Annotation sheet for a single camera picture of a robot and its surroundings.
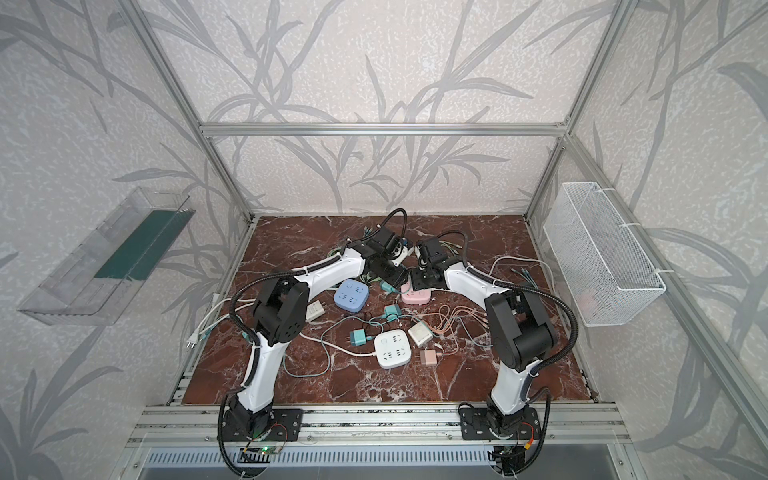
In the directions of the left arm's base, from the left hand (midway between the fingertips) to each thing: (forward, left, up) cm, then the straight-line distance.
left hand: (405, 267), depth 97 cm
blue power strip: (-9, +17, -3) cm, 20 cm away
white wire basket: (-20, -42, +29) cm, 54 cm away
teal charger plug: (-22, +14, -4) cm, 26 cm away
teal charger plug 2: (-14, +4, -4) cm, 15 cm away
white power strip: (-25, +4, -4) cm, 26 cm away
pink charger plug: (-28, -7, -4) cm, 29 cm away
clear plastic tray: (-22, +68, +24) cm, 76 cm away
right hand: (-1, -5, 0) cm, 5 cm away
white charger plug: (-21, -5, -4) cm, 22 cm away
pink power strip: (-8, -4, -4) cm, 10 cm away
